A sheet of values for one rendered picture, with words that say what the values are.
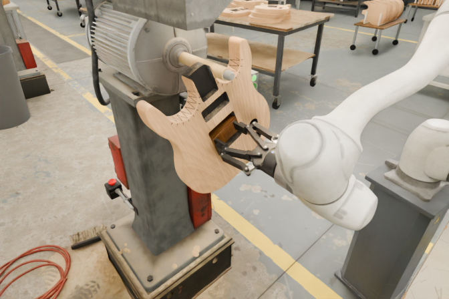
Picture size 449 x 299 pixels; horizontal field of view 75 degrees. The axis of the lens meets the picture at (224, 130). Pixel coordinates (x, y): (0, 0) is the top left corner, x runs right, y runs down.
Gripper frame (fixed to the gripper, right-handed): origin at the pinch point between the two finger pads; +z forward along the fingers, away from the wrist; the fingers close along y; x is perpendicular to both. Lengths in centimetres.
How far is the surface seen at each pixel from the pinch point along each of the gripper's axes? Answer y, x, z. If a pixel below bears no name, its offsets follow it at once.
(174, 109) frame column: 1.6, -8.0, 34.8
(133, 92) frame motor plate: -8.4, 9.8, 32.3
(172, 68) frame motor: 1.4, 16.7, 17.6
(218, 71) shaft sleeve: 4.0, 19.4, -1.0
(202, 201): -10, -59, 33
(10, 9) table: 10, -21, 450
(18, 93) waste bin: -48, -59, 286
